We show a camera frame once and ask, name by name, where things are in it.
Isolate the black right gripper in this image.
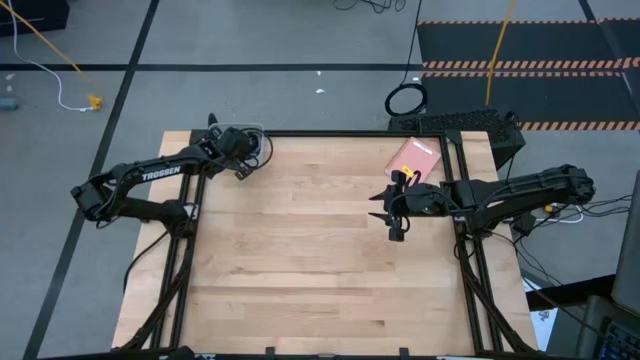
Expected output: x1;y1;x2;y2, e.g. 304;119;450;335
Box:
368;169;454;243

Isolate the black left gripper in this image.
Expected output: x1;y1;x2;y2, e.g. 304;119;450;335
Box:
207;113;260;182

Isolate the black USB-C cable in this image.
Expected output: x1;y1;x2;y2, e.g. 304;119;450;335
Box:
246;128;275;171

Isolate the pink flat pad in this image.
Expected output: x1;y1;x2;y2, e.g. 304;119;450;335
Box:
383;135;443;186

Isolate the white paper sheet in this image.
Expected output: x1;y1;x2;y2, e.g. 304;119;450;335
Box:
521;278;560;352

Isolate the black hazard-striped floor mat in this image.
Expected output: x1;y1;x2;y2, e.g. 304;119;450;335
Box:
416;17;640;133

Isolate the black box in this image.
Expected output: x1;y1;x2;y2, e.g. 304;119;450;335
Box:
0;0;71;38

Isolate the grey monitor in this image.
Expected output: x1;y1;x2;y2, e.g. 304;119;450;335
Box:
610;169;640;317

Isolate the black keyboard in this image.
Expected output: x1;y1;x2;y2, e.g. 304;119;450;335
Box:
596;318;640;360

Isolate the black hanging cable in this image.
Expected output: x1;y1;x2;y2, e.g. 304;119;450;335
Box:
382;0;430;118

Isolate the yellow floor cable with plug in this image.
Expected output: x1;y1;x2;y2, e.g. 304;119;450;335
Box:
0;0;105;112

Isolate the bundle of black cables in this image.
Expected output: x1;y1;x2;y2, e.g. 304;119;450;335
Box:
507;195;632;266

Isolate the white floor cable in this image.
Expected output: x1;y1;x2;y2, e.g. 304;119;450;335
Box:
6;0;94;113

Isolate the thick yellow hanging cable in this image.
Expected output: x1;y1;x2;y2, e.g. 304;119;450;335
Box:
484;0;517;108

